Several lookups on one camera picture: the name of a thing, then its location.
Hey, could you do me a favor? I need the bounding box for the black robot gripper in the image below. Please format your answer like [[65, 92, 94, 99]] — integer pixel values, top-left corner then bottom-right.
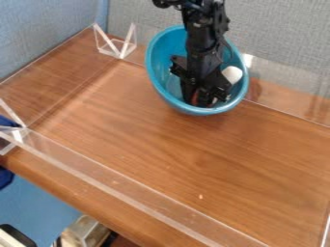
[[169, 44, 228, 108]]

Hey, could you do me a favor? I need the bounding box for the brown white toy mushroom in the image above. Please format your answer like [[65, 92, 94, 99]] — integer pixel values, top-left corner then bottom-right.
[[197, 66, 243, 102]]

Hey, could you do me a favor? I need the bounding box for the blue ceramic bowl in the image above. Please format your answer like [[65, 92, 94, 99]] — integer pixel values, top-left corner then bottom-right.
[[144, 25, 249, 116]]

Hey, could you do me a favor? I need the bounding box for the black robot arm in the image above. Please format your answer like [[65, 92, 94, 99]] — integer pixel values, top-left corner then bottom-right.
[[152, 0, 232, 108]]

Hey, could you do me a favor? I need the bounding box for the clear acrylic back barrier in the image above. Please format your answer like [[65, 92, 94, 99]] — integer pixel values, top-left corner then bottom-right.
[[136, 28, 330, 128]]

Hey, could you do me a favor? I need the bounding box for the clear acrylic barrier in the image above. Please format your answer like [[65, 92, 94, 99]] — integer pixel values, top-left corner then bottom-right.
[[136, 28, 330, 128], [0, 125, 269, 247]]

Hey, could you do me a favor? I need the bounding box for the clear acrylic front barrier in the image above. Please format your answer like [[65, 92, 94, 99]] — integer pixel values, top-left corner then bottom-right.
[[0, 125, 269, 247]]

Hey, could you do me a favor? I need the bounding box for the blue cloth at left edge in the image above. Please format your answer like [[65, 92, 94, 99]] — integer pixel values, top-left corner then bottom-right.
[[0, 115, 21, 191]]

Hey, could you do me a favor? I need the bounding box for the black white object bottom left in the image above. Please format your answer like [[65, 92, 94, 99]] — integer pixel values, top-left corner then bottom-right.
[[0, 224, 37, 247]]

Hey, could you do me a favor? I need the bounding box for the clear acrylic corner bracket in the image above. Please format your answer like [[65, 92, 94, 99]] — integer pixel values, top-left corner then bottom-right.
[[92, 23, 136, 60]]

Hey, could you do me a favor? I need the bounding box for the clear acrylic left bracket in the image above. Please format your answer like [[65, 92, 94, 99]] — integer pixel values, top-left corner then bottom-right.
[[0, 98, 25, 156]]

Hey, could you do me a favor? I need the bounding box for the grey metal frame below table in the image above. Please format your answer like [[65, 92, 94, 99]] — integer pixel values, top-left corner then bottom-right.
[[51, 215, 109, 247]]

